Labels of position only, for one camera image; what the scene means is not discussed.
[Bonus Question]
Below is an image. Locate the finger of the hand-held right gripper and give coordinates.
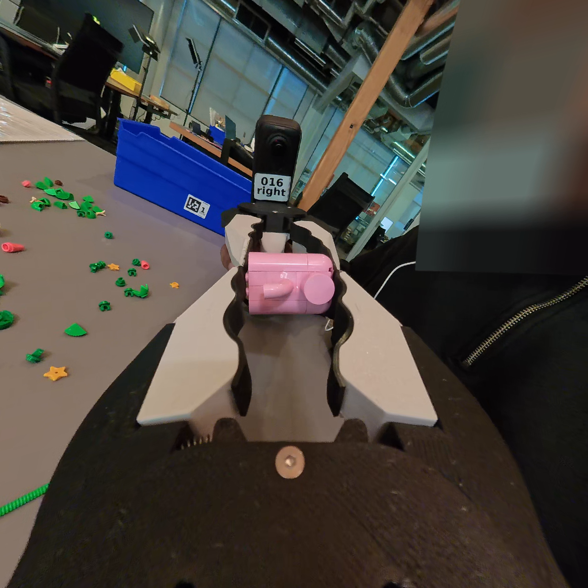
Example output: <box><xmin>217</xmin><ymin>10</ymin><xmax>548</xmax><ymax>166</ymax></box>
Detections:
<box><xmin>224</xmin><ymin>215</ymin><xmax>259</xmax><ymax>268</ymax></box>
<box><xmin>293</xmin><ymin>220</ymin><xmax>342</xmax><ymax>270</ymax></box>

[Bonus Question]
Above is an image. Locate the black tripod stand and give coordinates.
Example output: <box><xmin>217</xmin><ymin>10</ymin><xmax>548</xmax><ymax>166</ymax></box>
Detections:
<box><xmin>184</xmin><ymin>37</ymin><xmax>205</xmax><ymax>115</ymax></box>

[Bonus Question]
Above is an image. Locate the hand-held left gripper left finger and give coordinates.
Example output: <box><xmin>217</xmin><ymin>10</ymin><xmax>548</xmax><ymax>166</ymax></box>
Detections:
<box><xmin>136</xmin><ymin>269</ymin><xmax>253</xmax><ymax>439</ymax></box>

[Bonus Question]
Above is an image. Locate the black office chair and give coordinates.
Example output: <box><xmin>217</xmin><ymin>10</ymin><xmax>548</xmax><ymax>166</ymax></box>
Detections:
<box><xmin>308</xmin><ymin>172</ymin><xmax>375</xmax><ymax>239</ymax></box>
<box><xmin>53</xmin><ymin>14</ymin><xmax>124</xmax><ymax>134</ymax></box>

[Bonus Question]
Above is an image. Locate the pink toy brick body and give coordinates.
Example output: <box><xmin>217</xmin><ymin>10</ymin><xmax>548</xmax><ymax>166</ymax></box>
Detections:
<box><xmin>245</xmin><ymin>252</ymin><xmax>336</xmax><ymax>316</ymax></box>

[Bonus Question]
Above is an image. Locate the printed paper sheet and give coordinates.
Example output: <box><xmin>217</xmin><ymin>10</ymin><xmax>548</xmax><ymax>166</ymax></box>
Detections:
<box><xmin>0</xmin><ymin>96</ymin><xmax>85</xmax><ymax>145</ymax></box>

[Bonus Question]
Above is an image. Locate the wooden office desk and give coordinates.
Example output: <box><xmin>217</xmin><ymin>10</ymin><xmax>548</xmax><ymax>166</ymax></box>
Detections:
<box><xmin>170</xmin><ymin>120</ymin><xmax>253</xmax><ymax>177</ymax></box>

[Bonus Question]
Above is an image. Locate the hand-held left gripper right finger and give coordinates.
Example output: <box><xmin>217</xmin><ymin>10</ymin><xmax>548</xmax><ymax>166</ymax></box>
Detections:
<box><xmin>327</xmin><ymin>270</ymin><xmax>439</xmax><ymax>443</ymax></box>

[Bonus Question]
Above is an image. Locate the blue plastic bin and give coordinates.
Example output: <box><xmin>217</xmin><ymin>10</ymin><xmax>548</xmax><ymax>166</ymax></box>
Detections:
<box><xmin>113</xmin><ymin>118</ymin><xmax>253</xmax><ymax>235</ymax></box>

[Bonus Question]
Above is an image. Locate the metal air duct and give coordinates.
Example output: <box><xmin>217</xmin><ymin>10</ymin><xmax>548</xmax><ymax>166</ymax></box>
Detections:
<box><xmin>266</xmin><ymin>0</ymin><xmax>442</xmax><ymax>106</ymax></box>

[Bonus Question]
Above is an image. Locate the person's black jacket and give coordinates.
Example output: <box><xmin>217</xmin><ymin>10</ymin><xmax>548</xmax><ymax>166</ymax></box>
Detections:
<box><xmin>349</xmin><ymin>225</ymin><xmax>588</xmax><ymax>588</ymax></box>

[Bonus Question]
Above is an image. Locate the white cord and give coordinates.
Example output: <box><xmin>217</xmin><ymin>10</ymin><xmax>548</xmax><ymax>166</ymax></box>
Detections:
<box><xmin>374</xmin><ymin>261</ymin><xmax>416</xmax><ymax>299</ymax></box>

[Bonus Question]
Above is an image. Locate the green toy rod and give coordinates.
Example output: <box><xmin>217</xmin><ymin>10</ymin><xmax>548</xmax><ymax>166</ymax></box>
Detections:
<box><xmin>0</xmin><ymin>483</ymin><xmax>50</xmax><ymax>517</ymax></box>

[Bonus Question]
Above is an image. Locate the yellow box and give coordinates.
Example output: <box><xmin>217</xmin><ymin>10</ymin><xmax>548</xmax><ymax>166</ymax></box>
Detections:
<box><xmin>110</xmin><ymin>69</ymin><xmax>141</xmax><ymax>92</ymax></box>

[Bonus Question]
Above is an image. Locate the pile of green leaf pieces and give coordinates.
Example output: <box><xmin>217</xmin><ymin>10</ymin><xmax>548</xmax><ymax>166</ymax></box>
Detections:
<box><xmin>30</xmin><ymin>177</ymin><xmax>106</xmax><ymax>219</ymax></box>

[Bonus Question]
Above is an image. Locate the wooden post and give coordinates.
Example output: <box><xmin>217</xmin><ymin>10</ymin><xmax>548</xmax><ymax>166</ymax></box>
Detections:
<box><xmin>296</xmin><ymin>0</ymin><xmax>435</xmax><ymax>209</ymax></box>

